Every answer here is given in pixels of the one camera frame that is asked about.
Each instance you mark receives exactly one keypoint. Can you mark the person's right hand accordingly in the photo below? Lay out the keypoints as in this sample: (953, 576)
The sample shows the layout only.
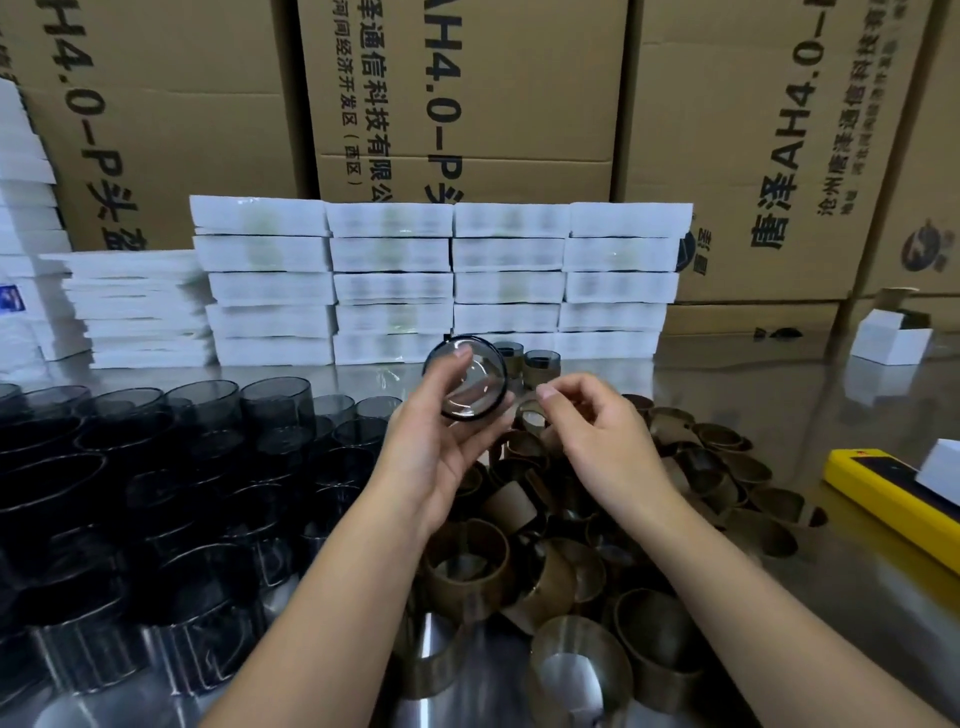
(615, 457)

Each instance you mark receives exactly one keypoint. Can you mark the person's left hand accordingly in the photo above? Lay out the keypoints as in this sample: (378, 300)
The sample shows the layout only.
(420, 450)

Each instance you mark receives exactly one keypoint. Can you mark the person's left thumb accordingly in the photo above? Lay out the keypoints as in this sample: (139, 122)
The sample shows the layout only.
(448, 373)

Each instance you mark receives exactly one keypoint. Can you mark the person's right thumb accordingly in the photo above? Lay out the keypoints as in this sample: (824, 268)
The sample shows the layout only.
(562, 409)

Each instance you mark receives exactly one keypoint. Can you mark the clear glass cup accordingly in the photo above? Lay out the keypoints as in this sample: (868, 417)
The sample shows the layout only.
(472, 382)

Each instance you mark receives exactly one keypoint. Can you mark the person's right forearm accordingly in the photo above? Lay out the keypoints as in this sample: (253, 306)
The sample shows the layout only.
(750, 622)

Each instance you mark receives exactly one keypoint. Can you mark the person's left forearm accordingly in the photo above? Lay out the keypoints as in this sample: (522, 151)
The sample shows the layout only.
(337, 607)

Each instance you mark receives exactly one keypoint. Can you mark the smoky glass cup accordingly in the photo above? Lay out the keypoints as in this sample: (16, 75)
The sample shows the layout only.
(541, 361)
(511, 356)

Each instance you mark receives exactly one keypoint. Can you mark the pile of brown paper sleeves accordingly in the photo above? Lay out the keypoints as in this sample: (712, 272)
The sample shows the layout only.
(615, 570)

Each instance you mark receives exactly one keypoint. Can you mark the low plain cardboard box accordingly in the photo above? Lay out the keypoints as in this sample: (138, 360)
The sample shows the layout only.
(937, 311)
(750, 319)

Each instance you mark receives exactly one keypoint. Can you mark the black curved piece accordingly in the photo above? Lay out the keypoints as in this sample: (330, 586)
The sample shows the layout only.
(776, 334)

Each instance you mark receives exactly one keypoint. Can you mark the large printed cardboard box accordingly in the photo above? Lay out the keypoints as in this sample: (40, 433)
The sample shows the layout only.
(922, 187)
(750, 150)
(165, 112)
(465, 97)

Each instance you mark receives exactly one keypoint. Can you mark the stack of flat white cartons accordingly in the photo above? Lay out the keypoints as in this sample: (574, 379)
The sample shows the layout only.
(135, 315)

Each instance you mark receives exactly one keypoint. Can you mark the group of dark glass cups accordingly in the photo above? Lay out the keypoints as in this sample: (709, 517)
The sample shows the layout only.
(150, 510)

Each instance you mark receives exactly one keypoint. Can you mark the small open white box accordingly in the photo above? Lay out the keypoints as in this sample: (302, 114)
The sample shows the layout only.
(889, 341)

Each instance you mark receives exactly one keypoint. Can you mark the yellow flat box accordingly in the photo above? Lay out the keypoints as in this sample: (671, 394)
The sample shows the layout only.
(892, 499)

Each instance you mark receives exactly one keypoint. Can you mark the small closed white box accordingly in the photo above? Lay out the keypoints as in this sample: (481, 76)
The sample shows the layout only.
(941, 461)

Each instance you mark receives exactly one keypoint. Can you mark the tall stack of white packets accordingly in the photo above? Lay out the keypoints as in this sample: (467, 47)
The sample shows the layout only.
(26, 247)

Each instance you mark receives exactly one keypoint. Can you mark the wall of wrapped white boxes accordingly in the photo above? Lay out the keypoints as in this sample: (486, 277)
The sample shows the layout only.
(450, 281)

